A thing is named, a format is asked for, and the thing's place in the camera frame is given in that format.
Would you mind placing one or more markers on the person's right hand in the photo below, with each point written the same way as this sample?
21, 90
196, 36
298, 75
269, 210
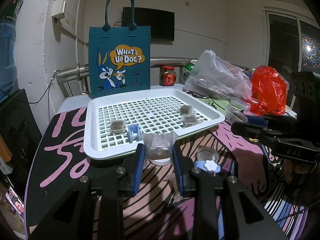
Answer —
291, 171

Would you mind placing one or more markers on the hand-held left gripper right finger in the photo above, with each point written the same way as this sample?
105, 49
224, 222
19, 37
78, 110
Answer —
178, 170

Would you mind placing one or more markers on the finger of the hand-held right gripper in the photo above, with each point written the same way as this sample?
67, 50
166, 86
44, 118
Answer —
247, 131
257, 121

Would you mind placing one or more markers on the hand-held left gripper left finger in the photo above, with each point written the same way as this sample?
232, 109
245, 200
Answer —
138, 167

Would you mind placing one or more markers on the clear plastic bag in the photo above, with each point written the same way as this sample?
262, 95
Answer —
220, 77

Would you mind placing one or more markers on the blue water bottle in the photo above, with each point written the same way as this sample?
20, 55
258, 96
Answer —
7, 55

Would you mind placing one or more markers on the black wall television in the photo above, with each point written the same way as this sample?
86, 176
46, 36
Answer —
155, 25

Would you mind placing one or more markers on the aluminium frame window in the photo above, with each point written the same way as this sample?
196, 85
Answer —
282, 42

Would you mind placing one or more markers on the red lid glass jar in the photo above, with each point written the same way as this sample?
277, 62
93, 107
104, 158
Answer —
168, 77

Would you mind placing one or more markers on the black water dispenser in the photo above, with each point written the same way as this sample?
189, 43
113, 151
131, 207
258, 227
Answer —
17, 130

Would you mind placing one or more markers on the white perforated tray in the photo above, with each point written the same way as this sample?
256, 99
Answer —
92, 140

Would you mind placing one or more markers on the red plastic bag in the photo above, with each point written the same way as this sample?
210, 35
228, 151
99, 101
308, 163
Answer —
268, 90

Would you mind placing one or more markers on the colourful packet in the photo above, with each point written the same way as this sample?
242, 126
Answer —
15, 200

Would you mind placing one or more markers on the blue clip with white flower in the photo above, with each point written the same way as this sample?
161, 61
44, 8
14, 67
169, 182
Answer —
133, 130
210, 165

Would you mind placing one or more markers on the green white carton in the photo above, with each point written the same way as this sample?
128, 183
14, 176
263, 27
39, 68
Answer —
186, 72

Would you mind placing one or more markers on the blue cartoon tote bag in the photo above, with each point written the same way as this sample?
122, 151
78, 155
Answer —
132, 85

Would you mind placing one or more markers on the small clear zip bag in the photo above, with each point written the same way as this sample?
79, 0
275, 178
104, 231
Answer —
238, 102

